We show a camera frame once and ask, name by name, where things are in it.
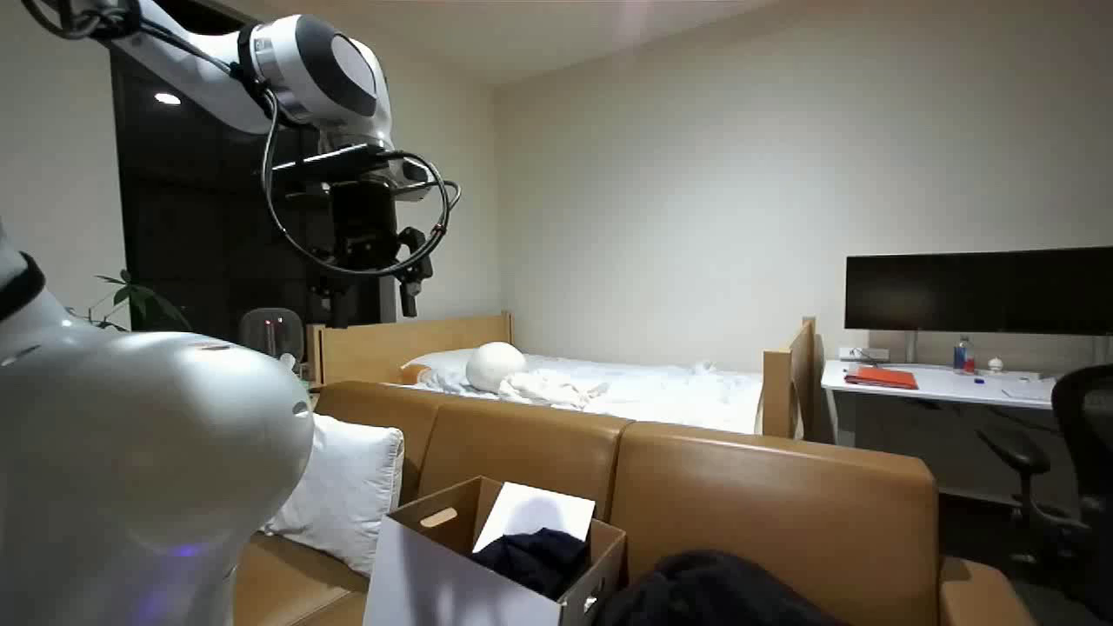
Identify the brown leather couch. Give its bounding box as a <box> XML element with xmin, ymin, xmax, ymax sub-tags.
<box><xmin>233</xmin><ymin>380</ymin><xmax>1037</xmax><ymax>626</ymax></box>

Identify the wooden bed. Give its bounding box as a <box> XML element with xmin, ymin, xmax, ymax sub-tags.
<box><xmin>305</xmin><ymin>312</ymin><xmax>823</xmax><ymax>441</ymax></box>

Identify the black office chair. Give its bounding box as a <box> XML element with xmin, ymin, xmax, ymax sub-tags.
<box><xmin>976</xmin><ymin>363</ymin><xmax>1113</xmax><ymax>614</ymax></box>

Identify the grey round speaker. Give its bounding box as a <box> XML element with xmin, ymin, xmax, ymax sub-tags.
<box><xmin>238</xmin><ymin>308</ymin><xmax>305</xmax><ymax>363</ymax></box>

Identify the black garment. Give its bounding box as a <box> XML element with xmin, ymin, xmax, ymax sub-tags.
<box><xmin>594</xmin><ymin>549</ymin><xmax>840</xmax><ymax>626</ymax></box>

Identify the white paper sheet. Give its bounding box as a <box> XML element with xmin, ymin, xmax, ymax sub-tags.
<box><xmin>473</xmin><ymin>482</ymin><xmax>597</xmax><ymax>554</ymax></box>

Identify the white bed pillow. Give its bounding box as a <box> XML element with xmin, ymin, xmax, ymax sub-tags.
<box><xmin>402</xmin><ymin>348</ymin><xmax>488</xmax><ymax>394</ymax></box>

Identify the red folder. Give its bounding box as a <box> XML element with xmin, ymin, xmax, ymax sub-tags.
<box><xmin>844</xmin><ymin>365</ymin><xmax>920</xmax><ymax>391</ymax></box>

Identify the dark window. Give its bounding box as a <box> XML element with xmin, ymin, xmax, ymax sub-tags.
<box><xmin>110</xmin><ymin>43</ymin><xmax>397</xmax><ymax>342</ymax></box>

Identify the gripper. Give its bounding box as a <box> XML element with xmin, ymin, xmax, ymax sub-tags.
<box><xmin>311</xmin><ymin>178</ymin><xmax>434</xmax><ymax>330</ymax></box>

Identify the white couch pillow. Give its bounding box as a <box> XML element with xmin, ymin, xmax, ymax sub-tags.
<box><xmin>260</xmin><ymin>413</ymin><xmax>406</xmax><ymax>578</ymax></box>

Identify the round white cushion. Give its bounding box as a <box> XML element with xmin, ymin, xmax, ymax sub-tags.
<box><xmin>465</xmin><ymin>342</ymin><xmax>528</xmax><ymax>393</ymax></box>

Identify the white desk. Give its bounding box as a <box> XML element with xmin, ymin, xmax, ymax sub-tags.
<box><xmin>820</xmin><ymin>358</ymin><xmax>1060</xmax><ymax>446</ymax></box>

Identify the cardboard box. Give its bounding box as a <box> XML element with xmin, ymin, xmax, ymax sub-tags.
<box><xmin>363</xmin><ymin>475</ymin><xmax>628</xmax><ymax>626</ymax></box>

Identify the row of monitors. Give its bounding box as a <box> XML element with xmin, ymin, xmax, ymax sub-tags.
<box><xmin>843</xmin><ymin>246</ymin><xmax>1113</xmax><ymax>337</ymax></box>

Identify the dark blue jersey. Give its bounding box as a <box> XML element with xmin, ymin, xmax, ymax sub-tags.
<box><xmin>471</xmin><ymin>527</ymin><xmax>591</xmax><ymax>602</ymax></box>

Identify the crumpled white blanket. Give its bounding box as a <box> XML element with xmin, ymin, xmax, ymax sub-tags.
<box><xmin>497</xmin><ymin>369</ymin><xmax>610</xmax><ymax>412</ymax></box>

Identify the green potted plant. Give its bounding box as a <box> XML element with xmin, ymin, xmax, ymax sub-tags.
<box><xmin>71</xmin><ymin>270</ymin><xmax>193</xmax><ymax>334</ymax></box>

